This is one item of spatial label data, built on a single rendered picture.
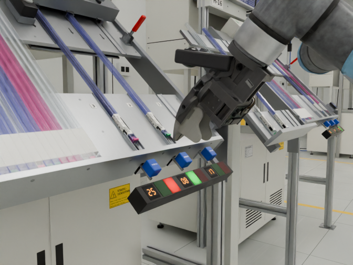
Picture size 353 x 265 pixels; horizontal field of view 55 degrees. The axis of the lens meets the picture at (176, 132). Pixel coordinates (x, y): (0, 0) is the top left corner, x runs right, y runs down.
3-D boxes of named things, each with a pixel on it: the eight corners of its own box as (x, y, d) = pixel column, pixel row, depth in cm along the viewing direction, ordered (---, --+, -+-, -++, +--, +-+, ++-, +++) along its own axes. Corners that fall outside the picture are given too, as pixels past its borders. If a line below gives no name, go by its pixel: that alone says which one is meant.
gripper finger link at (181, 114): (175, 124, 59) (204, 85, 54) (169, 118, 59) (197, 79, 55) (190, 122, 62) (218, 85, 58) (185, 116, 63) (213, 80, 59)
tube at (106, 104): (135, 143, 72) (138, 140, 71) (131, 144, 70) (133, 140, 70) (32, 6, 90) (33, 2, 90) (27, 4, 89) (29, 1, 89)
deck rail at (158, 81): (211, 154, 97) (224, 140, 94) (207, 155, 96) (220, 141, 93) (89, 11, 124) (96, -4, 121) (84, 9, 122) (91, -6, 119)
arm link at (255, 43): (240, 11, 50) (261, 21, 57) (222, 37, 53) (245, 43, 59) (276, 42, 48) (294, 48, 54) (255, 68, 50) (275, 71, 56)
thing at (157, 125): (168, 138, 80) (171, 134, 80) (164, 139, 79) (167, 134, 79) (68, 14, 99) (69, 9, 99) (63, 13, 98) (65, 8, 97)
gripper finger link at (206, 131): (190, 158, 63) (219, 121, 59) (171, 135, 65) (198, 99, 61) (199, 155, 65) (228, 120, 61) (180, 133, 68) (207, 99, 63)
